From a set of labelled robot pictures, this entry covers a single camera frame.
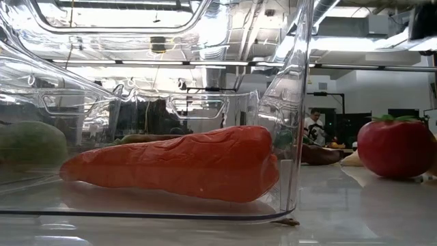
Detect red tomato with green leaves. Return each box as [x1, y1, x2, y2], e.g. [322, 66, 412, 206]
[357, 114, 435, 179]

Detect olive green elongated vegetable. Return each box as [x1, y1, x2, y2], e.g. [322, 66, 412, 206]
[112, 133, 185, 146]

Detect small black monitor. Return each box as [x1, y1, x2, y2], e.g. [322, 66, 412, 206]
[387, 108, 420, 119]

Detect person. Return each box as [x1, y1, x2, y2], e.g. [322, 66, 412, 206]
[302, 107, 330, 147]

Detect brown potato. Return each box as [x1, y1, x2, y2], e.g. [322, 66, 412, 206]
[300, 143, 345, 166]

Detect white garlic bulb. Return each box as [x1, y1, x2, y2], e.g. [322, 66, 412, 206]
[340, 149, 365, 167]

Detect black metal frame stand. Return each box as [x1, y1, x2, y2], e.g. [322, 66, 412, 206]
[306, 91, 346, 113]

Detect silver ceiling duct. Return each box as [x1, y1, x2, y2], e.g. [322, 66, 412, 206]
[312, 0, 342, 27]

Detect pale green round fruit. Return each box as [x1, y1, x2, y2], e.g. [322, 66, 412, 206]
[0, 120, 68, 165]

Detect dark green vegetable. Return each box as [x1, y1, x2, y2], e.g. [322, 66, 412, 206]
[274, 129, 295, 150]

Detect orange carrot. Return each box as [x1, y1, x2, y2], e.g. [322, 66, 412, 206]
[59, 125, 280, 204]

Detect large black screen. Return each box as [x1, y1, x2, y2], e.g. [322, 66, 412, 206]
[336, 112, 372, 148]

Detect small brown debris scrap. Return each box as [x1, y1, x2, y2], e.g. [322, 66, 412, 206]
[272, 218, 300, 227]

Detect large clear plastic bin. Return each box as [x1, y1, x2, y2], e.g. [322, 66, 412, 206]
[0, 0, 315, 223]

